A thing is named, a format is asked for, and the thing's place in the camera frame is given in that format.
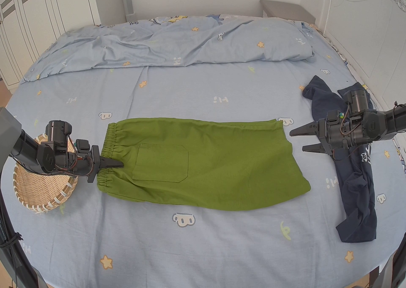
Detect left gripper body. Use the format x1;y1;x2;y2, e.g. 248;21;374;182
68;145;102;183

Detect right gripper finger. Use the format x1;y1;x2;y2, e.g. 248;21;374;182
289;122;321;138
302;142;326;154

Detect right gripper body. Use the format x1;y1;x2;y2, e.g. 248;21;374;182
318;118;353;161

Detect green shorts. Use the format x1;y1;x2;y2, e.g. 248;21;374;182
97;118;311;212

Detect round woven basket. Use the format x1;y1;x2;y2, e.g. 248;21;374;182
13;131;80;215

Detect dark blue garment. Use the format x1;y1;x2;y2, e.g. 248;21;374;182
301;75;378;243

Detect bed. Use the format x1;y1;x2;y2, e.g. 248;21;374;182
0;0;406;288

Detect grey bedside table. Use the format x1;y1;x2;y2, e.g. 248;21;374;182
259;0;316;25

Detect pale blue quilt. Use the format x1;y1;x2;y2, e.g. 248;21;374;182
21;14;315;84

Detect white wardrobe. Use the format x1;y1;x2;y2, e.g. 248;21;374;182
0;0;103;88

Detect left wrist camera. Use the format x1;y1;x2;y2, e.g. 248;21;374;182
74;139;92;155

